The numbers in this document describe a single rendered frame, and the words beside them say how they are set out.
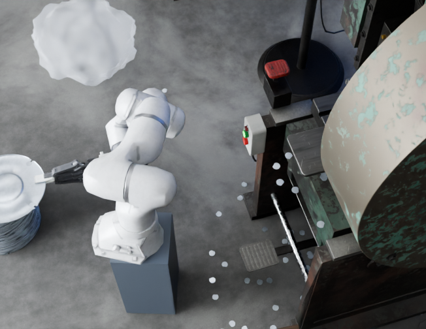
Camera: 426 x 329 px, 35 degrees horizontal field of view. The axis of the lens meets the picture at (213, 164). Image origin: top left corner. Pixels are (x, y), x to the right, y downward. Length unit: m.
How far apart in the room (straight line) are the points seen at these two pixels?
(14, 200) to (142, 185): 0.85
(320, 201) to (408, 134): 0.96
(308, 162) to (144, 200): 0.46
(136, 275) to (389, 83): 1.31
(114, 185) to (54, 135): 1.18
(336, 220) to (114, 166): 0.65
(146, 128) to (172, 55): 1.29
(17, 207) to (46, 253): 0.25
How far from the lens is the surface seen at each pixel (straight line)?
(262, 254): 2.41
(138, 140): 1.86
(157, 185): 1.77
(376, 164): 1.10
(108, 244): 2.08
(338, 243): 1.93
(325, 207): 1.97
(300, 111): 2.15
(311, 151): 1.90
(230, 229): 2.63
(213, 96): 2.99
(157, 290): 2.30
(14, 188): 2.55
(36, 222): 2.70
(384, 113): 1.09
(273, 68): 2.09
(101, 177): 1.81
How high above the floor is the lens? 2.35
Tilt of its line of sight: 58 degrees down
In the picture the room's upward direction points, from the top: 1 degrees counter-clockwise
